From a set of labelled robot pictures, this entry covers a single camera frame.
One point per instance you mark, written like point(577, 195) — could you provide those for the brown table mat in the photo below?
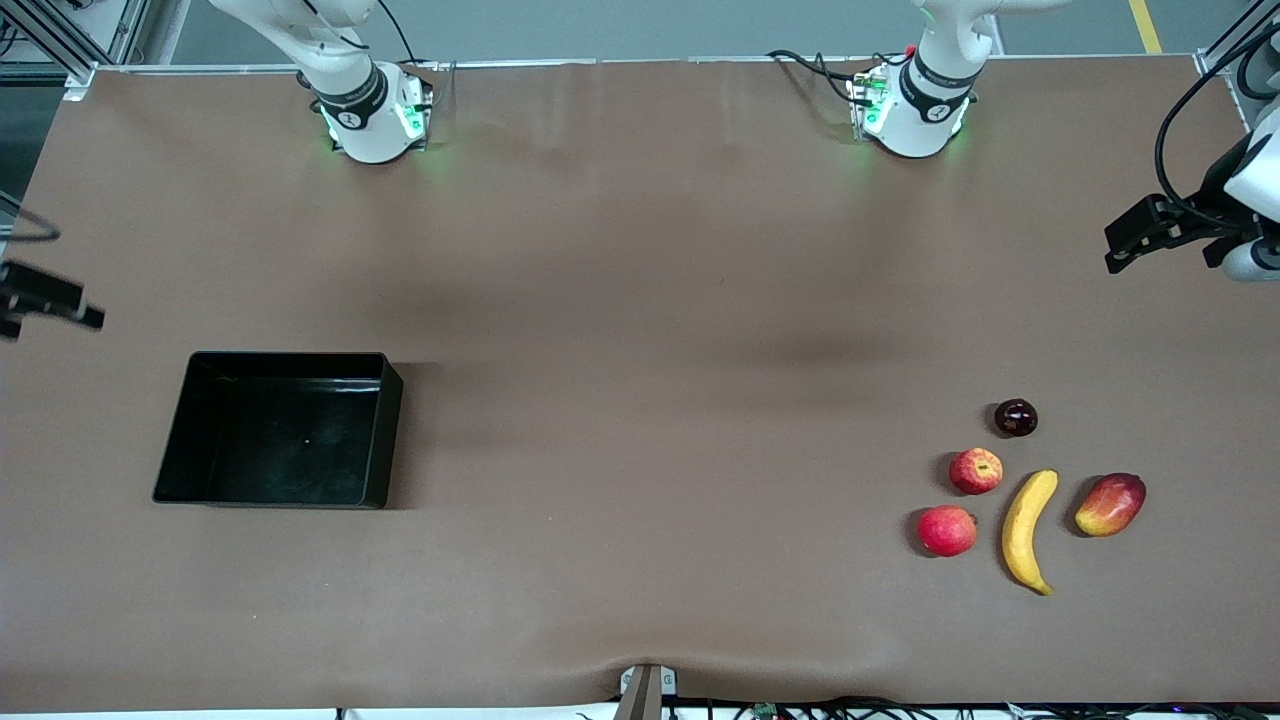
point(600, 500)

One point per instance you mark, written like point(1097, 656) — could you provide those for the yellow floor tape strip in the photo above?
point(1146, 25)

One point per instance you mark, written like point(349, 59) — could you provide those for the red yellow apple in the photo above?
point(975, 471)

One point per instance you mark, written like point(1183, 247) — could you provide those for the dark purple plum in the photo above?
point(1015, 418)

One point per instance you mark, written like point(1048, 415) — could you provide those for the grey metal table bracket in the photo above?
point(646, 692)

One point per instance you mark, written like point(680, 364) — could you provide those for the aluminium frame post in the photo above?
point(1225, 45)
point(50, 35)

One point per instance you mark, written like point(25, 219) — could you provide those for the yellow banana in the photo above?
point(1020, 530)

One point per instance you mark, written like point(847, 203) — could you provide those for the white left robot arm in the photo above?
point(915, 110)

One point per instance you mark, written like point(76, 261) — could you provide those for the black plastic box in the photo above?
point(280, 440)

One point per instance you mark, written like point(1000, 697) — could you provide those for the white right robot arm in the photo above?
point(360, 110)

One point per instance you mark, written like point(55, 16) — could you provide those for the red yellow mango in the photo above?
point(1110, 506)

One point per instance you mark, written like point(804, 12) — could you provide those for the red pomegranate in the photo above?
point(946, 531)

